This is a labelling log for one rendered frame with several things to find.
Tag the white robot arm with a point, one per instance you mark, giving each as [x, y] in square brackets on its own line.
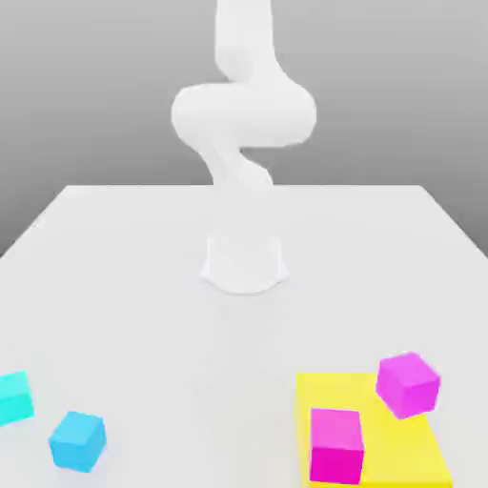
[244, 114]

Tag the small violet cube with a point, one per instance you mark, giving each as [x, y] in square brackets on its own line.
[408, 385]

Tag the small magenta cube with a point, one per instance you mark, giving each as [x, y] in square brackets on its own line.
[335, 446]

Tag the small blue cube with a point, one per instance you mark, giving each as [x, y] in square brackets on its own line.
[78, 442]

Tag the small cyan cube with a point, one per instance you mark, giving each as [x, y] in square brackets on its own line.
[15, 398]

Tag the large yellow box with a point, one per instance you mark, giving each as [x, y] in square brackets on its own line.
[404, 453]

